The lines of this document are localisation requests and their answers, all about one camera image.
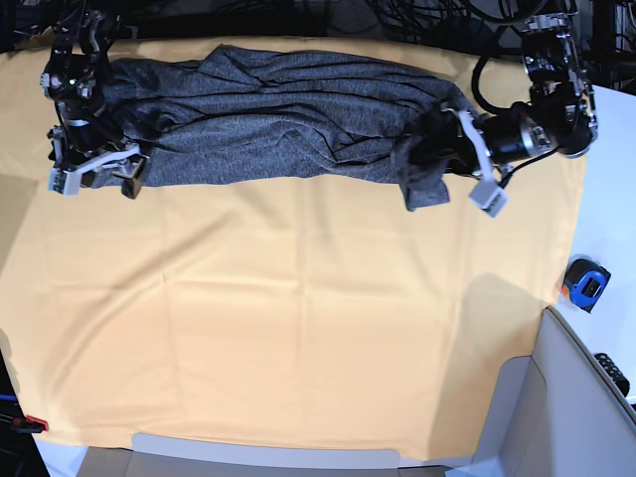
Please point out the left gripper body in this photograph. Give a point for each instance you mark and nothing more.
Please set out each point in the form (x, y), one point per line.
(509, 143)

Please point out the blue black tape measure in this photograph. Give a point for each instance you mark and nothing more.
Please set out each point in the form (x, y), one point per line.
(584, 282)

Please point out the grey long-sleeve shirt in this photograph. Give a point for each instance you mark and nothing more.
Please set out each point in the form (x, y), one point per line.
(239, 115)

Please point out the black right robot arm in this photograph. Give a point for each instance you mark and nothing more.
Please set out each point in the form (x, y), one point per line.
(79, 69)

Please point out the yellow table cloth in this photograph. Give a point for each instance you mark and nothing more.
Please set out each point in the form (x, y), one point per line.
(289, 313)

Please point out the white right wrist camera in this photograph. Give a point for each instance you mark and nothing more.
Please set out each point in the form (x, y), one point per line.
(64, 182)

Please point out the white cardboard box bottom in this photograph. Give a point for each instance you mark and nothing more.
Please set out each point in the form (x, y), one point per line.
(154, 455)

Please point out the white cardboard box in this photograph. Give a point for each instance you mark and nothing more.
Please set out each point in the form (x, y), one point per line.
(556, 413)
(154, 455)

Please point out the red black clamp left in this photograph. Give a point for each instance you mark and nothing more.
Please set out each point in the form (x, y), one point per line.
(28, 425)

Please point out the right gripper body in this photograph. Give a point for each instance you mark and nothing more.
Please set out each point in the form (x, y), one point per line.
(79, 145)

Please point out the white cardboard box right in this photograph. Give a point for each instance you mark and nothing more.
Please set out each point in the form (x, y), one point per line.
(556, 413)

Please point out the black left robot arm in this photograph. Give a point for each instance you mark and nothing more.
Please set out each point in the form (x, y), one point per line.
(558, 118)

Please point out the black studded remote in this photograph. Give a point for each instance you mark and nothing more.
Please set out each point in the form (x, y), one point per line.
(613, 372)

